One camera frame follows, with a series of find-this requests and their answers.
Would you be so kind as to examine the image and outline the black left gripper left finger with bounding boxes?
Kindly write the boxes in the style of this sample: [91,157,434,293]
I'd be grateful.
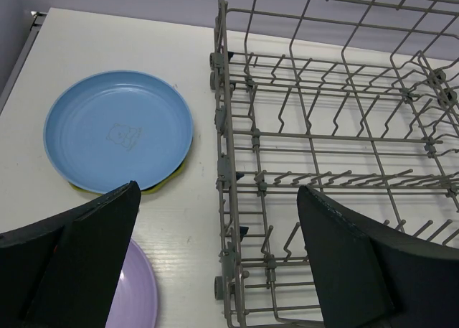
[1,181,141,327]

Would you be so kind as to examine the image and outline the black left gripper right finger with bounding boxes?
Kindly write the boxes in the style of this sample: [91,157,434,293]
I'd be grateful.
[297,186,458,327]

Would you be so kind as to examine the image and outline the lilac plastic plate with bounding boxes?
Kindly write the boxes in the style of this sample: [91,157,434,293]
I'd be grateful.
[105,240,158,328]

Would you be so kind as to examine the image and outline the green polka-dot plate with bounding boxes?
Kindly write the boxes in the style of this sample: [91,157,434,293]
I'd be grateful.
[69,161,186,195]

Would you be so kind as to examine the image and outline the blue plastic plate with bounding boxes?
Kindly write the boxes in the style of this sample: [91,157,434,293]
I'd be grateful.
[43,70,194,194]

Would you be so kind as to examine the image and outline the grey wire dish rack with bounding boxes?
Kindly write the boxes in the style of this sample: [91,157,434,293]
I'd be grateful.
[209,0,458,327]

